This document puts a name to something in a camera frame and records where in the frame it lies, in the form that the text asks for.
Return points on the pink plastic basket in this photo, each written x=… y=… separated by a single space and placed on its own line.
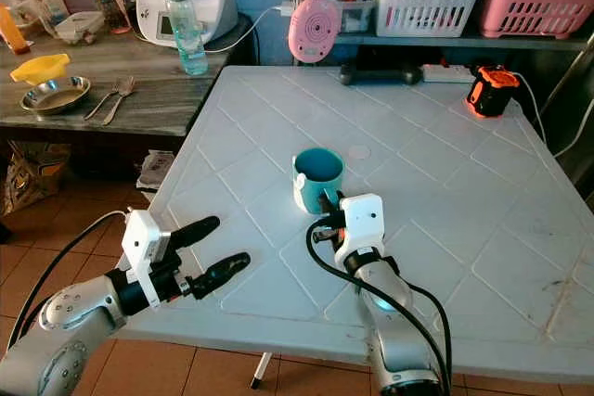
x=534 y=11

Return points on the white plastic table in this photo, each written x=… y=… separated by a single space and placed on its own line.
x=427 y=155

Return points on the grey shelf board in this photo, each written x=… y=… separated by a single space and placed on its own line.
x=445 y=41

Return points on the clear water bottle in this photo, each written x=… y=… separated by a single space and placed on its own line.
x=187 y=39

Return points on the pink round fan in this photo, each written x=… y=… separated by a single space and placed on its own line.
x=314 y=30

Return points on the black dumbbell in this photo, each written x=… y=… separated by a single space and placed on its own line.
x=380 y=74

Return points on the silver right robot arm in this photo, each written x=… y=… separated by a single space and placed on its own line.
x=399 y=340

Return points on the white bin with papers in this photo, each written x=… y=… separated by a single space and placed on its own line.
x=156 y=173

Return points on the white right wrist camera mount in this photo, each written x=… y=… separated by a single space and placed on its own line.
x=362 y=224

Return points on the steel fork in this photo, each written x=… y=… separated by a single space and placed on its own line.
x=102 y=103

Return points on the patterned plastic bag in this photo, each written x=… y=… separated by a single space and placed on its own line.
x=35 y=178

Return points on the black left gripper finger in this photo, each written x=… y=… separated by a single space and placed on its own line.
x=223 y=274
x=195 y=231

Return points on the white food container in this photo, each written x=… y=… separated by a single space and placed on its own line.
x=81 y=28

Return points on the steel spoon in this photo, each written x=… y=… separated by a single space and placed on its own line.
x=125 y=89

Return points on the grey wooden side table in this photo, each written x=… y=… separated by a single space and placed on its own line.
x=167 y=99

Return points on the orange and black device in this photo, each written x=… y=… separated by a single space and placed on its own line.
x=492 y=95

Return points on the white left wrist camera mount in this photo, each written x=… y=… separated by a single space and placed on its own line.
x=144 y=243

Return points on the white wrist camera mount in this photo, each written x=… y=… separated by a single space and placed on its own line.
x=144 y=243
x=362 y=224

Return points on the teal mug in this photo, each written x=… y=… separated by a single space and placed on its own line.
x=308 y=194

